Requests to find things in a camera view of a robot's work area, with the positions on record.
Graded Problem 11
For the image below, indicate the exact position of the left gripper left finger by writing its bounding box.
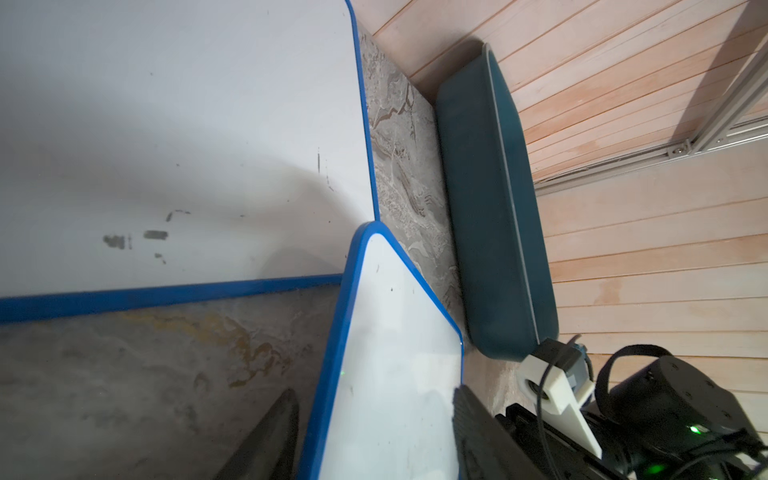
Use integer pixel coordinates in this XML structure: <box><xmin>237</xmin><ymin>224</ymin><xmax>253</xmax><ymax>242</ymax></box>
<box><xmin>214</xmin><ymin>388</ymin><xmax>299</xmax><ymax>479</ymax></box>

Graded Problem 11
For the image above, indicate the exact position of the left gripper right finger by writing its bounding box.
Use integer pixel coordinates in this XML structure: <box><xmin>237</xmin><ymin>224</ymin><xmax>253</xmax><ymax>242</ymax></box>
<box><xmin>452</xmin><ymin>385</ymin><xmax>543</xmax><ymax>480</ymax></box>

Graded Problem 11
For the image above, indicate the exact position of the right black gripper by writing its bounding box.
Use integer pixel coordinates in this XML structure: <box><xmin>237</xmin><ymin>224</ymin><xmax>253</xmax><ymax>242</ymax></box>
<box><xmin>495</xmin><ymin>403</ymin><xmax>624</xmax><ymax>479</ymax></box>

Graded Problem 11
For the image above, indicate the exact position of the blue-framed whiteboard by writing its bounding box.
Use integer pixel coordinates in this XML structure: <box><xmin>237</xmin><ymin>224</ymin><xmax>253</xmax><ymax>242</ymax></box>
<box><xmin>297</xmin><ymin>221</ymin><xmax>464</xmax><ymax>479</ymax></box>
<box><xmin>1</xmin><ymin>1</ymin><xmax>379</xmax><ymax>324</ymax></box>

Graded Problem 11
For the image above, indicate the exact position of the teal plastic storage box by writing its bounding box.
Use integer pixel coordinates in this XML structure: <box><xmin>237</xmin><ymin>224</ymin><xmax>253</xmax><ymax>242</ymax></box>
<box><xmin>436</xmin><ymin>44</ymin><xmax>559</xmax><ymax>362</ymax></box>

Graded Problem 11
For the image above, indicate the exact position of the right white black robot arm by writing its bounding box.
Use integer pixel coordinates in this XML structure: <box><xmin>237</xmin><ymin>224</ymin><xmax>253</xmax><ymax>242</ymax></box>
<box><xmin>496</xmin><ymin>339</ymin><xmax>767</xmax><ymax>479</ymax></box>

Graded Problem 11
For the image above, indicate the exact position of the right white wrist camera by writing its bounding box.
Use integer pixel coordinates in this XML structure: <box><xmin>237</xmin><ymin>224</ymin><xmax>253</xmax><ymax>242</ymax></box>
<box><xmin>518</xmin><ymin>338</ymin><xmax>603</xmax><ymax>459</ymax></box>

